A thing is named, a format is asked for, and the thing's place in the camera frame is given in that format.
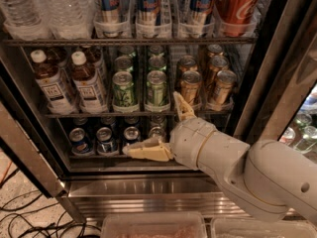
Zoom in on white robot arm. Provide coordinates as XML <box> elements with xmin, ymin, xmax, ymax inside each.
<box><xmin>123</xmin><ymin>92</ymin><xmax>317</xmax><ymax>224</ymax></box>

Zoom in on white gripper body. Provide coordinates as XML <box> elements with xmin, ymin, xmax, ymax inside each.
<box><xmin>169</xmin><ymin>118</ymin><xmax>217</xmax><ymax>170</ymax></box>

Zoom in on water bottle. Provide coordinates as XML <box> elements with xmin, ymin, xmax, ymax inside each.
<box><xmin>0</xmin><ymin>0</ymin><xmax>51</xmax><ymax>41</ymax></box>
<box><xmin>45</xmin><ymin>0</ymin><xmax>90</xmax><ymax>40</ymax></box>

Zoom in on front right gold can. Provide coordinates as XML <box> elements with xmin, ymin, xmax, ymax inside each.
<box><xmin>208</xmin><ymin>70</ymin><xmax>237</xmax><ymax>104</ymax></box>

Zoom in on gold can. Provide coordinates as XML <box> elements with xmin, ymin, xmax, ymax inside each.
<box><xmin>176</xmin><ymin>56</ymin><xmax>198</xmax><ymax>79</ymax></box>
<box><xmin>205</xmin><ymin>44</ymin><xmax>224</xmax><ymax>58</ymax></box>
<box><xmin>180</xmin><ymin>70</ymin><xmax>202</xmax><ymax>106</ymax></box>
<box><xmin>208</xmin><ymin>70</ymin><xmax>237</xmax><ymax>104</ymax></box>
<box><xmin>204</xmin><ymin>56</ymin><xmax>229</xmax><ymax>88</ymax></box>

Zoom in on middle Red Bull can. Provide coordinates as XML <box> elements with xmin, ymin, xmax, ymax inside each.
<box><xmin>137</xmin><ymin>0</ymin><xmax>161</xmax><ymax>38</ymax></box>

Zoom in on left clear plastic bin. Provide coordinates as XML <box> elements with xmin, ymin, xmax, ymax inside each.
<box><xmin>101</xmin><ymin>211</ymin><xmax>207</xmax><ymax>238</ymax></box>

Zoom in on front middle Pepsi can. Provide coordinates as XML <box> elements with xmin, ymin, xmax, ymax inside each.
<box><xmin>96</xmin><ymin>127</ymin><xmax>118</xmax><ymax>156</ymax></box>

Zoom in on front left silver can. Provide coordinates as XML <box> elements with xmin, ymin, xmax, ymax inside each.
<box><xmin>148</xmin><ymin>126</ymin><xmax>166</xmax><ymax>142</ymax></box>

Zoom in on clear plastic bin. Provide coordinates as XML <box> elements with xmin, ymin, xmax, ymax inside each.
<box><xmin>210</xmin><ymin>218</ymin><xmax>317</xmax><ymax>238</ymax></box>
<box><xmin>101</xmin><ymin>211</ymin><xmax>207</xmax><ymax>238</ymax></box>

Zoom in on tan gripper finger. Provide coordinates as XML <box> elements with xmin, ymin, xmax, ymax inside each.
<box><xmin>123</xmin><ymin>137</ymin><xmax>173</xmax><ymax>162</ymax></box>
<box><xmin>173</xmin><ymin>91</ymin><xmax>196</xmax><ymax>121</ymax></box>

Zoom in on front left tea bottle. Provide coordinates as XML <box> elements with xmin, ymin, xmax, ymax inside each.
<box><xmin>31</xmin><ymin>50</ymin><xmax>75</xmax><ymax>114</ymax></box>

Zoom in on black floor cables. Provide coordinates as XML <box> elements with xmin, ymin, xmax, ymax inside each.
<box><xmin>0</xmin><ymin>168</ymin><xmax>102</xmax><ymax>238</ymax></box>

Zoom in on front right tea bottle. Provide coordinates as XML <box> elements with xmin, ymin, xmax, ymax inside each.
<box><xmin>71</xmin><ymin>52</ymin><xmax>107</xmax><ymax>113</ymax></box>

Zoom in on front right Pepsi can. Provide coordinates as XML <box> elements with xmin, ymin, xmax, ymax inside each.
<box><xmin>123</xmin><ymin>126</ymin><xmax>141</xmax><ymax>146</ymax></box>

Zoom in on pepsi can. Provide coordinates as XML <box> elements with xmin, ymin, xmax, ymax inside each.
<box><xmin>69</xmin><ymin>128</ymin><xmax>93</xmax><ymax>156</ymax></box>
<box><xmin>123</xmin><ymin>126</ymin><xmax>141</xmax><ymax>146</ymax></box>
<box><xmin>96</xmin><ymin>127</ymin><xmax>118</xmax><ymax>156</ymax></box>

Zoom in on left water bottle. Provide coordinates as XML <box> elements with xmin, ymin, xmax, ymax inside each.
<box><xmin>0</xmin><ymin>0</ymin><xmax>51</xmax><ymax>41</ymax></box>

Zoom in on right water bottle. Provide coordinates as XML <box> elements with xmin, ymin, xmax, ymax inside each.
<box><xmin>45</xmin><ymin>0</ymin><xmax>90</xmax><ymax>40</ymax></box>

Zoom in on green can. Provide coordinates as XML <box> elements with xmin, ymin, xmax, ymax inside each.
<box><xmin>148</xmin><ymin>57</ymin><xmax>166</xmax><ymax>72</ymax></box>
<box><xmin>147</xmin><ymin>70</ymin><xmax>166</xmax><ymax>107</ymax></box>
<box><xmin>112</xmin><ymin>71</ymin><xmax>137</xmax><ymax>107</ymax></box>
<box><xmin>148</xmin><ymin>45</ymin><xmax>164</xmax><ymax>58</ymax></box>
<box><xmin>114</xmin><ymin>56</ymin><xmax>134</xmax><ymax>73</ymax></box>
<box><xmin>118</xmin><ymin>46</ymin><xmax>137</xmax><ymax>58</ymax></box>

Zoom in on rear right gold can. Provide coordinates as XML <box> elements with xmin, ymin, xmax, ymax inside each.
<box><xmin>205</xmin><ymin>44</ymin><xmax>224</xmax><ymax>58</ymax></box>

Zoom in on front left Pepsi can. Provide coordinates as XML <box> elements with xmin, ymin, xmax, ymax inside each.
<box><xmin>69</xmin><ymin>128</ymin><xmax>93</xmax><ymax>156</ymax></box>

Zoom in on stainless steel fridge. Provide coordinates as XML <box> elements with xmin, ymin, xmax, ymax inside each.
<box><xmin>0</xmin><ymin>0</ymin><xmax>317</xmax><ymax>224</ymax></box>

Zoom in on rear right tea bottle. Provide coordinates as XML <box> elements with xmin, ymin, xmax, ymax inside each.
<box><xmin>81</xmin><ymin>46</ymin><xmax>107</xmax><ymax>82</ymax></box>

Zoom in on red Coca-Cola can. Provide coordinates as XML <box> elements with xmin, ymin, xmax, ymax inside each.
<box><xmin>215</xmin><ymin>0</ymin><xmax>258</xmax><ymax>37</ymax></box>

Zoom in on orange floor cable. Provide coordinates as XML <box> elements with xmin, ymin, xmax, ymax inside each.
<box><xmin>0</xmin><ymin>160</ymin><xmax>14</xmax><ymax>185</ymax></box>

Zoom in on right Red Bull can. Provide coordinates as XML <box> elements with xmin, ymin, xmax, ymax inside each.
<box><xmin>187</xmin><ymin>0</ymin><xmax>214</xmax><ymax>38</ymax></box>

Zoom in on front left gold can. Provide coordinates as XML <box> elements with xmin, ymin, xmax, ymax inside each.
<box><xmin>180</xmin><ymin>70</ymin><xmax>202</xmax><ymax>106</ymax></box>

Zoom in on rear left tea bottle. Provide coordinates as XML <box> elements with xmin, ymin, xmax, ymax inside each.
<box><xmin>47</xmin><ymin>47</ymin><xmax>70</xmax><ymax>77</ymax></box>

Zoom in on left Red Bull can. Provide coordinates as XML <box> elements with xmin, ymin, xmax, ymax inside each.
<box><xmin>101</xmin><ymin>0</ymin><xmax>120</xmax><ymax>38</ymax></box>

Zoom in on open fridge door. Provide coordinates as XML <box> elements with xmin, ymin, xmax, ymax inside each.
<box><xmin>233</xmin><ymin>0</ymin><xmax>317</xmax><ymax>164</ymax></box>

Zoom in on right clear plastic bin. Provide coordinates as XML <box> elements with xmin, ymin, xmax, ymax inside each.
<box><xmin>210</xmin><ymin>218</ymin><xmax>317</xmax><ymax>238</ymax></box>

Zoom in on tea bottle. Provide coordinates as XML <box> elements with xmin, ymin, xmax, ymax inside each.
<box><xmin>47</xmin><ymin>47</ymin><xmax>70</xmax><ymax>77</ymax></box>
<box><xmin>31</xmin><ymin>50</ymin><xmax>75</xmax><ymax>114</ymax></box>
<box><xmin>71</xmin><ymin>52</ymin><xmax>107</xmax><ymax>113</ymax></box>
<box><xmin>81</xmin><ymin>46</ymin><xmax>107</xmax><ymax>82</ymax></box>

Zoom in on red bull can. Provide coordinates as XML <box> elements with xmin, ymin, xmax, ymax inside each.
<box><xmin>187</xmin><ymin>0</ymin><xmax>214</xmax><ymax>38</ymax></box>
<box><xmin>101</xmin><ymin>0</ymin><xmax>120</xmax><ymax>38</ymax></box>
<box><xmin>137</xmin><ymin>0</ymin><xmax>161</xmax><ymax>38</ymax></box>

